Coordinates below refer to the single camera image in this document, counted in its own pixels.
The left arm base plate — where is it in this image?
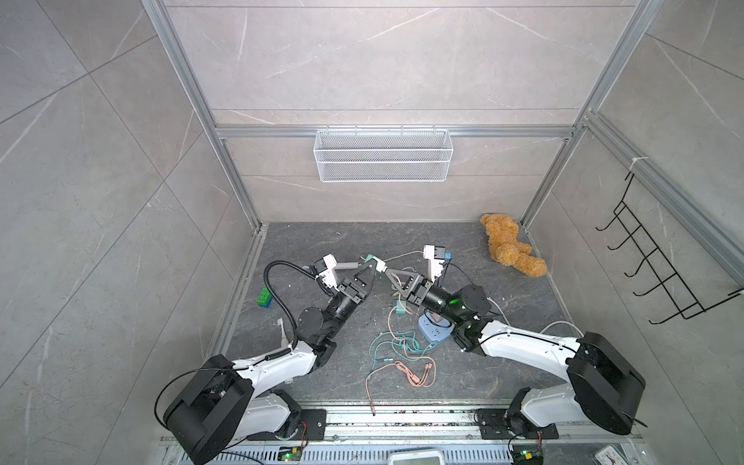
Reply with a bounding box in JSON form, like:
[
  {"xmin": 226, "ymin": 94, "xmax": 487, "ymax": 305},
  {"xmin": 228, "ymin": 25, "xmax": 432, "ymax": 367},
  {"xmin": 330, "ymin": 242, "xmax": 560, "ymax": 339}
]
[{"xmin": 275, "ymin": 409, "xmax": 327, "ymax": 442}]

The power strip white cord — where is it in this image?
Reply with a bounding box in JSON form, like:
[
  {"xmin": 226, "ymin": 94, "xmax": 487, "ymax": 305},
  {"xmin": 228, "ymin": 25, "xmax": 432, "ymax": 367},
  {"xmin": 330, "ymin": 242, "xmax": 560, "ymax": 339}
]
[{"xmin": 484, "ymin": 295, "xmax": 585, "ymax": 341}]

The blue power strip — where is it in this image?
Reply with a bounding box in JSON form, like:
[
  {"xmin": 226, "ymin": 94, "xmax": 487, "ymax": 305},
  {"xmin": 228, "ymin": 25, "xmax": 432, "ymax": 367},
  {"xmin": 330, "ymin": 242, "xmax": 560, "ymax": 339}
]
[{"xmin": 418, "ymin": 313, "xmax": 453, "ymax": 344}]

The white electric toothbrush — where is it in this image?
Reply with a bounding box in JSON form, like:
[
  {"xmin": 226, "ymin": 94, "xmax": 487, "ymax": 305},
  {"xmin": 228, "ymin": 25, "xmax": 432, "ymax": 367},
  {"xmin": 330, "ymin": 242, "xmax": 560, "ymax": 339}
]
[
  {"xmin": 277, "ymin": 318, "xmax": 288, "ymax": 348},
  {"xmin": 335, "ymin": 262, "xmax": 360, "ymax": 270}
]

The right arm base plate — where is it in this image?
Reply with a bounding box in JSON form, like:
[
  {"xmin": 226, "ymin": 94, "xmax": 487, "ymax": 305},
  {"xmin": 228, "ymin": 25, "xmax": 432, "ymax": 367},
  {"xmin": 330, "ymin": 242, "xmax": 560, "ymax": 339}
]
[{"xmin": 474, "ymin": 409, "xmax": 559, "ymax": 441}]

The teal charging cable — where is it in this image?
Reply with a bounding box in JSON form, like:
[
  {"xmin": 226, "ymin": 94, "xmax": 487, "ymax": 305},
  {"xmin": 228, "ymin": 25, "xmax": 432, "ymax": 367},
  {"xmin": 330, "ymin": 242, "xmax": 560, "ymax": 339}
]
[{"xmin": 367, "ymin": 327, "xmax": 437, "ymax": 364}]

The green toy block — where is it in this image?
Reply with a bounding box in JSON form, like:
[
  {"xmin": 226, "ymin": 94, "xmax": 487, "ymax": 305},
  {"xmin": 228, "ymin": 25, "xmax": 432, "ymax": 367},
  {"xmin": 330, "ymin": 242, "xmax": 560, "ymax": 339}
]
[{"xmin": 256, "ymin": 287, "xmax": 273, "ymax": 308}]

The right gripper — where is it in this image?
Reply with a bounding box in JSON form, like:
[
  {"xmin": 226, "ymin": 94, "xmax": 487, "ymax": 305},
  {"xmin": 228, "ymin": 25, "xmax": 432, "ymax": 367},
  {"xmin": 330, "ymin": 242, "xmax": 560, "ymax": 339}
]
[{"xmin": 388, "ymin": 271, "xmax": 464, "ymax": 329}]

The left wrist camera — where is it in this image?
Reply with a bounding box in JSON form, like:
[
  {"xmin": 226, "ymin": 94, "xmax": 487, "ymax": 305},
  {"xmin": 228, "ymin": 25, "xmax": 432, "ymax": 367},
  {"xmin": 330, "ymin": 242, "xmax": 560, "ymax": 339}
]
[{"xmin": 313, "ymin": 254, "xmax": 338, "ymax": 292}]

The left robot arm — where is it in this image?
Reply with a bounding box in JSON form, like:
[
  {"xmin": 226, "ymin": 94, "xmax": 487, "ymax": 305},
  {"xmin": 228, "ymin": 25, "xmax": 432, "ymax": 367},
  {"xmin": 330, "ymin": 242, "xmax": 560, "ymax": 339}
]
[{"xmin": 160, "ymin": 256, "xmax": 386, "ymax": 464}]

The white wire mesh basket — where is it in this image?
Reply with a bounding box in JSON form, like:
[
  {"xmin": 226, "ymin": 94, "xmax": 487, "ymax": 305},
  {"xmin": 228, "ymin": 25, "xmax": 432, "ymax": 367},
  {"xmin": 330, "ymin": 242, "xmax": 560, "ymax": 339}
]
[{"xmin": 313, "ymin": 129, "xmax": 453, "ymax": 183}]

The green charger plug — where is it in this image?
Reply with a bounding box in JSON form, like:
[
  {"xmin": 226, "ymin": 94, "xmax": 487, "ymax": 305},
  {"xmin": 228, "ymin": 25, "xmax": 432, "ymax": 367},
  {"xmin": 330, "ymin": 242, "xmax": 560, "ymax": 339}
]
[{"xmin": 364, "ymin": 254, "xmax": 388, "ymax": 273}]

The black wall hook rack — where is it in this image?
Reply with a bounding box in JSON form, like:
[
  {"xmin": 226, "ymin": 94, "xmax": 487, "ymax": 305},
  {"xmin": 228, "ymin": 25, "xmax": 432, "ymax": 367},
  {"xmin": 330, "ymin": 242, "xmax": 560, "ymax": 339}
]
[{"xmin": 595, "ymin": 174, "xmax": 743, "ymax": 326}]

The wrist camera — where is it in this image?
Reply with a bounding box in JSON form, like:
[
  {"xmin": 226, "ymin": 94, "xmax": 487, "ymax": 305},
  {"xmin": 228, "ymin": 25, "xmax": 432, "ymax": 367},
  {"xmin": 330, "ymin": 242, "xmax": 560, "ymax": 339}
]
[
  {"xmin": 313, "ymin": 254, "xmax": 338, "ymax": 292},
  {"xmin": 422, "ymin": 244, "xmax": 451, "ymax": 282}
]

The teal charger plug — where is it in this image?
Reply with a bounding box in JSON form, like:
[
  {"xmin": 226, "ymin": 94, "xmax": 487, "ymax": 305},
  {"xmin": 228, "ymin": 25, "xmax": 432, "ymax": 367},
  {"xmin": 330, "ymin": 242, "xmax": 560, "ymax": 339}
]
[{"xmin": 393, "ymin": 300, "xmax": 409, "ymax": 315}]

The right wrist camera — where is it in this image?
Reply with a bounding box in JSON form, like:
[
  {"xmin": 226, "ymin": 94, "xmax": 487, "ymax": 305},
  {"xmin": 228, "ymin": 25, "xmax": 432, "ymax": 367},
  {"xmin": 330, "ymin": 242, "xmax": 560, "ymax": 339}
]
[{"xmin": 422, "ymin": 244, "xmax": 451, "ymax": 282}]

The brown teddy bear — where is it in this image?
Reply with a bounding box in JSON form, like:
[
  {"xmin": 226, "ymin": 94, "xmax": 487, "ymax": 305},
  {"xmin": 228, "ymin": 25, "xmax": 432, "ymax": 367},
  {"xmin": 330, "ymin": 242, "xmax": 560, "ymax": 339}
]
[{"xmin": 480, "ymin": 214, "xmax": 548, "ymax": 278}]

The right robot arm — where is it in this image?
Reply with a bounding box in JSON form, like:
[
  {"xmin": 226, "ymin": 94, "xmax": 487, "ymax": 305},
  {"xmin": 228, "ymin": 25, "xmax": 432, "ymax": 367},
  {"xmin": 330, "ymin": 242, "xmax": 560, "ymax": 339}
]
[{"xmin": 385, "ymin": 269, "xmax": 646, "ymax": 438}]

